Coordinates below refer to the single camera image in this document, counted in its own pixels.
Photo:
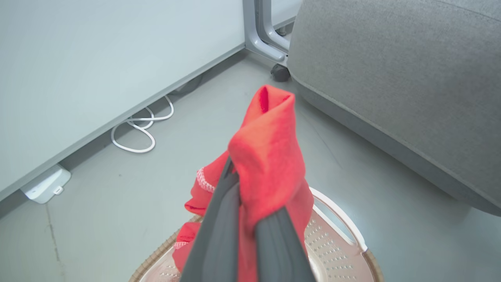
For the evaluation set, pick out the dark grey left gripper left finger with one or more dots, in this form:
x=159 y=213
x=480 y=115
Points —
x=219 y=235

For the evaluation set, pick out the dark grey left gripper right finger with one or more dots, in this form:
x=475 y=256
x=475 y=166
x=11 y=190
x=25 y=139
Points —
x=280 y=250

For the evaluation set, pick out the red clothing item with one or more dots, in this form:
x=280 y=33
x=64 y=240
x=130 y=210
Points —
x=266 y=156

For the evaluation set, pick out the beige perforated laundry basket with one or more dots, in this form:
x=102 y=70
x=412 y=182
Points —
x=336 y=250

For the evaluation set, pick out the black caster wheel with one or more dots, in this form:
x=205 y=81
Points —
x=280 y=73

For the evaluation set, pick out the white power adapter box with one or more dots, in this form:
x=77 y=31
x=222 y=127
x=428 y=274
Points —
x=45 y=186

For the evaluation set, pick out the grey fabric sofa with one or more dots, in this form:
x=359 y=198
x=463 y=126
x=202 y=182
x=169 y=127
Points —
x=399 y=86

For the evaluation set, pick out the white partition panel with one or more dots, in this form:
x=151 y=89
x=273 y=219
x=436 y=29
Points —
x=98 y=58

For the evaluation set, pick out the grey partition leg frame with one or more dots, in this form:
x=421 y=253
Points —
x=256 y=39

